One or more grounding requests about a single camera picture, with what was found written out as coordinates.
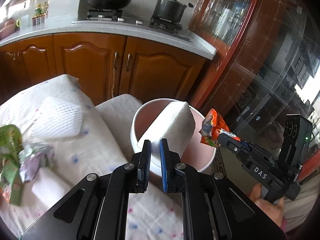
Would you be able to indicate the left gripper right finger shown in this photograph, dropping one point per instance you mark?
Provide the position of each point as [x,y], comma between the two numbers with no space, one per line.
[213,207]

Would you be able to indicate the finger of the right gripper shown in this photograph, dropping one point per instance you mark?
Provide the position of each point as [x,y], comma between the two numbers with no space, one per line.
[258,153]
[235,146]

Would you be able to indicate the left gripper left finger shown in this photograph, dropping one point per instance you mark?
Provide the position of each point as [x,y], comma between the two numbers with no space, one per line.
[96,208]

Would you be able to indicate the red orange snack wrapper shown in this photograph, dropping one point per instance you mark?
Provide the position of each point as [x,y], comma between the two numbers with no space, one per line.
[214,125]

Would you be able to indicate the white sponge block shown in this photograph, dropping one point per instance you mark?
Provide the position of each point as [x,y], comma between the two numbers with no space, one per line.
[48,187]
[174,123]

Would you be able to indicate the grey plastic wrapper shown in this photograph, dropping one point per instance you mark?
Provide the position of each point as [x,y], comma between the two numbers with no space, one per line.
[34,156]

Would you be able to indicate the white foam fruit net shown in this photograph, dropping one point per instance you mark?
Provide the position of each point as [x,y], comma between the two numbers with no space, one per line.
[50,118]

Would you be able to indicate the green drink pouch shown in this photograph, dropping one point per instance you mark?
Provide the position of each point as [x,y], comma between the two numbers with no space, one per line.
[11,146]

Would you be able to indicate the pink white trash bin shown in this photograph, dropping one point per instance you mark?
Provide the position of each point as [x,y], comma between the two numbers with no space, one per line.
[198,155]

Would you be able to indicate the person's right hand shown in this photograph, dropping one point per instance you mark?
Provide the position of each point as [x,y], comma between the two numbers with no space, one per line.
[275,212]

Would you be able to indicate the glass display cabinet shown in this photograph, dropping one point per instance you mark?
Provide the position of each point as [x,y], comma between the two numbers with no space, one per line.
[266,66]

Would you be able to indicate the gas stove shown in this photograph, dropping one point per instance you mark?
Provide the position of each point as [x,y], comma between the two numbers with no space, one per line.
[108,16]

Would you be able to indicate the lower wooden cabinets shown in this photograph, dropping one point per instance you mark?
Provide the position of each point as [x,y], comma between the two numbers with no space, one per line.
[106,65]

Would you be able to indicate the black stock pot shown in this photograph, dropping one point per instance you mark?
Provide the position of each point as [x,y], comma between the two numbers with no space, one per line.
[170,10]

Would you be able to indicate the pink basin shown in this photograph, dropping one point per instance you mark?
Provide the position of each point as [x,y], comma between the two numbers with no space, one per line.
[8,27]

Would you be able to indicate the seasoning bottles group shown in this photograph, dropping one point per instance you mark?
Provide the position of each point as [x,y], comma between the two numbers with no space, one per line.
[41,13]

